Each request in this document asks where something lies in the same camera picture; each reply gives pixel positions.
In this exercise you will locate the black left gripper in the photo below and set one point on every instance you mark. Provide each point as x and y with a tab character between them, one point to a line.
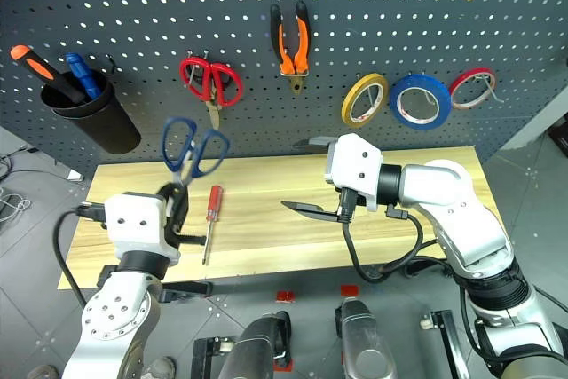
178	217

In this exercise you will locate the red tape roll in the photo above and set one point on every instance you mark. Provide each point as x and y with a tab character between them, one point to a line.
461	79

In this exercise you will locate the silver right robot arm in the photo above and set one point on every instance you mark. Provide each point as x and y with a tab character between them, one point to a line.
461	219

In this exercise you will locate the white box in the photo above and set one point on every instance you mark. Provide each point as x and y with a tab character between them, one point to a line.
75	175

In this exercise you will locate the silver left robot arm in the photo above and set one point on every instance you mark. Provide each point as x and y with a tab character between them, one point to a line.
111	308

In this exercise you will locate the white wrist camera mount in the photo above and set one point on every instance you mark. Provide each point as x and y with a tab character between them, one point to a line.
352	161
133	228

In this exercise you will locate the grey shoe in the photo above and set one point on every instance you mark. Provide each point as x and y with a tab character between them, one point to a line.
159	368
42	372

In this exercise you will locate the grey rounded shape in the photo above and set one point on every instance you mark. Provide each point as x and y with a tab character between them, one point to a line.
361	343

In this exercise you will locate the orange black pliers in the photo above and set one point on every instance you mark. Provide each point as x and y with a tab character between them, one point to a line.
288	61

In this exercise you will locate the metal pegboard hook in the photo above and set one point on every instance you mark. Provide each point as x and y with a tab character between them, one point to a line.
429	96
491	88

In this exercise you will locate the blue tape roll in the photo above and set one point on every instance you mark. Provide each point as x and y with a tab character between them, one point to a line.
417	81

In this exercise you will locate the red floor marker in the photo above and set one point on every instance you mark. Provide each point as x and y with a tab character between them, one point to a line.
285	297
349	290

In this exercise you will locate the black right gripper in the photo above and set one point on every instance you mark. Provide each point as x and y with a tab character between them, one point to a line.
347	208

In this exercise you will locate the black table clamp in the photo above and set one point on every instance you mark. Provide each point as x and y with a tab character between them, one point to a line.
186	290

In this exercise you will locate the dark box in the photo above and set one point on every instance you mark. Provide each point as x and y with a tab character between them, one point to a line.
560	137

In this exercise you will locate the black pegboard hook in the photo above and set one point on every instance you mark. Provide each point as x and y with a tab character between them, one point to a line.
112	66

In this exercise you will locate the dark rounded shape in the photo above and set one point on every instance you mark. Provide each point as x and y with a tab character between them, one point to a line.
253	348

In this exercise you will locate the black metal frame with caster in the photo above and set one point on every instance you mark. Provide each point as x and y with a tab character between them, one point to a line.
448	339
202	357

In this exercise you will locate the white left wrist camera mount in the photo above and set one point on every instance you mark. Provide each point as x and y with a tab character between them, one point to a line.
133	228

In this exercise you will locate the yellow tape roll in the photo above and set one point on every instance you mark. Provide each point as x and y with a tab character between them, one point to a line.
350	97

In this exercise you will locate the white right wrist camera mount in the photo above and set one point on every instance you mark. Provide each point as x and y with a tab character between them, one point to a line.
352	161

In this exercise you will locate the black cup holder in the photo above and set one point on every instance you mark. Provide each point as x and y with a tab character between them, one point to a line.
104	123

